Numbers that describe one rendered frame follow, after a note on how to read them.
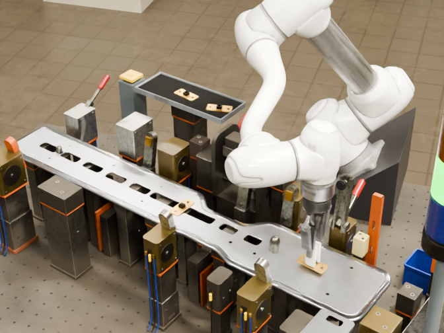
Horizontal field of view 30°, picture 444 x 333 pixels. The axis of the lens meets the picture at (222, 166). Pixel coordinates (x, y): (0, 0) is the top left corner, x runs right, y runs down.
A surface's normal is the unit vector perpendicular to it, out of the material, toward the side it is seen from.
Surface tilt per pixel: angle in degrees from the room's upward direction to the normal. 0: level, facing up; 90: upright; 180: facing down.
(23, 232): 90
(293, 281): 0
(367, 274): 0
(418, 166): 0
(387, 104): 99
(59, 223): 90
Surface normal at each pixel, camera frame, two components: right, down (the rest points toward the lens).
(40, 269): -0.01, -0.82
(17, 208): 0.80, 0.33
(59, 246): -0.59, 0.46
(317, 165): 0.18, 0.51
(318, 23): 0.48, 0.66
